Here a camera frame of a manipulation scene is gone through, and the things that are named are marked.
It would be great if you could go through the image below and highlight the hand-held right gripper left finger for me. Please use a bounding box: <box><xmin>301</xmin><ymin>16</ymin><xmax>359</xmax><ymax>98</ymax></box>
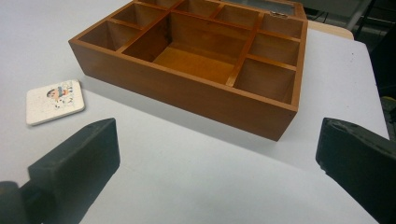
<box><xmin>19</xmin><ymin>118</ymin><xmax>121</xmax><ymax>224</ymax></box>

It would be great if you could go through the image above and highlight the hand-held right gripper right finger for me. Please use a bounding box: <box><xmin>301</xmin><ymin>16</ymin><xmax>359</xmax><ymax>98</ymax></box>
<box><xmin>315</xmin><ymin>117</ymin><xmax>396</xmax><ymax>224</ymax></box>

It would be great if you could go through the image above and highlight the white square cartoon coaster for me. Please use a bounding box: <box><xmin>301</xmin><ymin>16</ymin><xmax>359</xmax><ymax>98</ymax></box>
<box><xmin>25</xmin><ymin>78</ymin><xmax>86</xmax><ymax>127</ymax></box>

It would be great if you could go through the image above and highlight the wooden compartment box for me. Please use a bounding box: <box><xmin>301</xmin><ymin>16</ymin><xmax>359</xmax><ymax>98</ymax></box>
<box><xmin>68</xmin><ymin>0</ymin><xmax>309</xmax><ymax>142</ymax></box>

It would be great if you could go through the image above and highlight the metal stand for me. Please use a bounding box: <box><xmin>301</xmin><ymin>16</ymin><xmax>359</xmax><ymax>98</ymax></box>
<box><xmin>344</xmin><ymin>0</ymin><xmax>379</xmax><ymax>32</ymax></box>

